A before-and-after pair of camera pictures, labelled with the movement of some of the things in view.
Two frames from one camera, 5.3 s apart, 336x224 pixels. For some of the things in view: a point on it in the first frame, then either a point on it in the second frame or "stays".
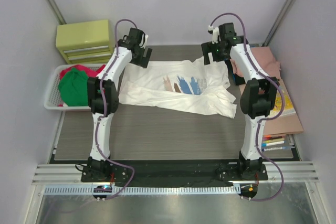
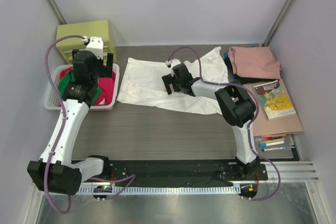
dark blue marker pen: (275, 148) stays
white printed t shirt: (188, 85) stays
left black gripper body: (143, 56) -> (92, 67)
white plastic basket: (53, 98) stays
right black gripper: (208, 53) -> (171, 82)
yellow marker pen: (273, 140) stays
